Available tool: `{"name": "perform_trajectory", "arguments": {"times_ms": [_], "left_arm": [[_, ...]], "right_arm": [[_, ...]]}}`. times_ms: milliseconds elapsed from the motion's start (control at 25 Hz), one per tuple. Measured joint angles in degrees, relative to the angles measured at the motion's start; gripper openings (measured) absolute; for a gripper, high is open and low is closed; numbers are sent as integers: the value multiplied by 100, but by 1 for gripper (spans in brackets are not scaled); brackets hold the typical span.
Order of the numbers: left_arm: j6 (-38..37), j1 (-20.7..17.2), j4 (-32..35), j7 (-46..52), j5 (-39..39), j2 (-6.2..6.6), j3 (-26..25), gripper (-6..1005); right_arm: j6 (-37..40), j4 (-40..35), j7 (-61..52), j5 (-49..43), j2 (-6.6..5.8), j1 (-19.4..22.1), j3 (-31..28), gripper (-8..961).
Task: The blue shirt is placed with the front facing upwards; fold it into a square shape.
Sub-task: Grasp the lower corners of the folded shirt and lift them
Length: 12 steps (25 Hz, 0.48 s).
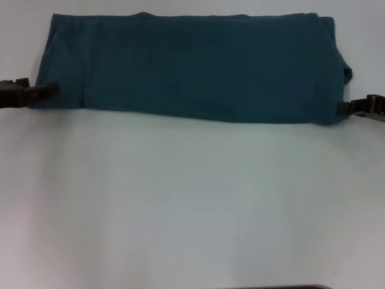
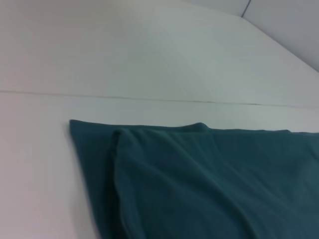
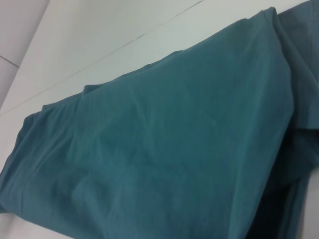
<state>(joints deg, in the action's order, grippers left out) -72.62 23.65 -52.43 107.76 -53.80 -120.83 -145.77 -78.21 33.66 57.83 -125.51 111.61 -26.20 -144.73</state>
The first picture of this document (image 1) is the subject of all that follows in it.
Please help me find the teal FREE print T-shirt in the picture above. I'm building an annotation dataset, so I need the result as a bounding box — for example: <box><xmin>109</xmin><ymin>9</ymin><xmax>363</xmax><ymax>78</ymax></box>
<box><xmin>26</xmin><ymin>11</ymin><xmax>354</xmax><ymax>126</ymax></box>

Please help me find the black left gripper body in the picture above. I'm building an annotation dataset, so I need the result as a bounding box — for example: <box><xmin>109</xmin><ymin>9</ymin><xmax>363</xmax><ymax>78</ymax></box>
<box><xmin>0</xmin><ymin>78</ymin><xmax>28</xmax><ymax>110</ymax></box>

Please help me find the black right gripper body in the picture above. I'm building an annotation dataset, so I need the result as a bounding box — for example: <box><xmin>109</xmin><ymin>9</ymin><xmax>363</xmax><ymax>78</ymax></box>
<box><xmin>350</xmin><ymin>93</ymin><xmax>385</xmax><ymax>123</ymax></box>

